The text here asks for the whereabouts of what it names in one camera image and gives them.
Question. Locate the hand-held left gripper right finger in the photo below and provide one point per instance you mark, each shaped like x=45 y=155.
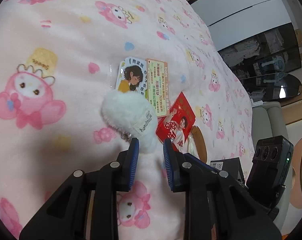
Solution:
x=169 y=165

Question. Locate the cartoon girl sticker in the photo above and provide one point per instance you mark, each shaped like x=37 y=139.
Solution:
x=131 y=77

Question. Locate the pink cartoon printed blanket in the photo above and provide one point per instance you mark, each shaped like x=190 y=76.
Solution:
x=66 y=30

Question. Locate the dark open wardrobe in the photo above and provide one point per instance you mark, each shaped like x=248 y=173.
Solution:
x=266 y=52

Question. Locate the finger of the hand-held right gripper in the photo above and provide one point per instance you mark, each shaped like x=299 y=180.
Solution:
x=203 y=165

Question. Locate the wooden comb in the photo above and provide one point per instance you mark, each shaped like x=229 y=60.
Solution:
x=199 y=140

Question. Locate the white charger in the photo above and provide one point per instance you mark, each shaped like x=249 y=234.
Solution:
x=257 y=103

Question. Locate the black storage box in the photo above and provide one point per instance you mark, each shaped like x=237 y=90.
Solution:
x=232 y=167

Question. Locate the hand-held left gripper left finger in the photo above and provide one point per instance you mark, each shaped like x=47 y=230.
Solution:
x=133 y=162

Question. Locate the red photo card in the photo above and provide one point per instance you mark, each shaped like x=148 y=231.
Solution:
x=176 y=115

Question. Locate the white wardrobe door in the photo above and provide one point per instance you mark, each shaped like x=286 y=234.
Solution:
x=236 y=15

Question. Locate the blue white plastic stool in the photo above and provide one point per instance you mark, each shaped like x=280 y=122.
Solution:
x=276 y=62

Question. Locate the yellow orange paper card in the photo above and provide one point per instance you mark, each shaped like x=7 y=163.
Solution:
x=156 y=87

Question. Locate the grey green padded headboard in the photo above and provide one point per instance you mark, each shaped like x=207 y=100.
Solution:
x=271 y=120

